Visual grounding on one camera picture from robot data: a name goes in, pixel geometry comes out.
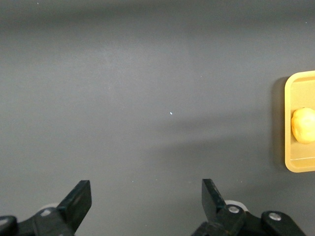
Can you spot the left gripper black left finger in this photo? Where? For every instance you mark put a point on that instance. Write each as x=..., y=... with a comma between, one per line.
x=73, y=206

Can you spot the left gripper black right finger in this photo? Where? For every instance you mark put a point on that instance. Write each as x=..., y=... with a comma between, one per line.
x=211, y=201

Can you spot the yellow potato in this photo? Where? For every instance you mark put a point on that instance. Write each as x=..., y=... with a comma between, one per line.
x=305, y=126

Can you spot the yellow plastic tray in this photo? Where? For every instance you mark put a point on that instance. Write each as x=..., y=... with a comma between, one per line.
x=302, y=157

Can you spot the dark grey table mat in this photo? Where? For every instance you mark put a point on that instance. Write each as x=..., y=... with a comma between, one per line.
x=123, y=86

